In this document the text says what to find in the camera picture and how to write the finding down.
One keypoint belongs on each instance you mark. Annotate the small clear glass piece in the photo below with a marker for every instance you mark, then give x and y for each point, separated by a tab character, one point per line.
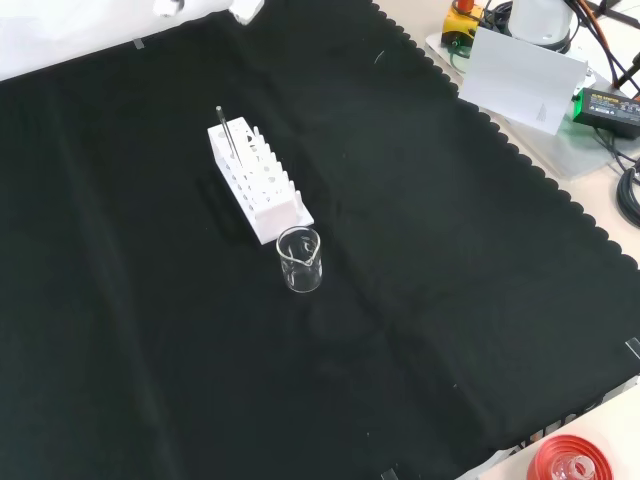
575	469

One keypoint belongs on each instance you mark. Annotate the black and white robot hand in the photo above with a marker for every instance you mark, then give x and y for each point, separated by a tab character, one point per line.
247	9

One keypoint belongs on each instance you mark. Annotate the black scalloped bench cloth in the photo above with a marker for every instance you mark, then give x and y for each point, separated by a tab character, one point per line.
150	325

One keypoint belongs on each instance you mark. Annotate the grey tape strip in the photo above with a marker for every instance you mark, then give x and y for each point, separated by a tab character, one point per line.
139	44
390	475
634	348

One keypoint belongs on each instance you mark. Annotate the yellow stop button box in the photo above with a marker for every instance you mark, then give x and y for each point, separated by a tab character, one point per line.
457	22

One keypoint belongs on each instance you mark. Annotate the small clear glass beaker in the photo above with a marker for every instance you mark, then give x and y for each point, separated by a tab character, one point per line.
300	277

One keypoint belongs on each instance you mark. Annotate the black power supply box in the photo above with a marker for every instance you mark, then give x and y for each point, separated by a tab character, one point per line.
610	112

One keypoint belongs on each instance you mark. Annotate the red ribbed round lid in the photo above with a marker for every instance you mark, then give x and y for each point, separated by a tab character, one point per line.
545	452

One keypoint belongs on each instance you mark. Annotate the grey metal base plate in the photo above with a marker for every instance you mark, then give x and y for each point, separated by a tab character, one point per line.
580	152

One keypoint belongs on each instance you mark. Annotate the white test tube rack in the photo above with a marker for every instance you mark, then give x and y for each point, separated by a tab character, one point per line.
272	212

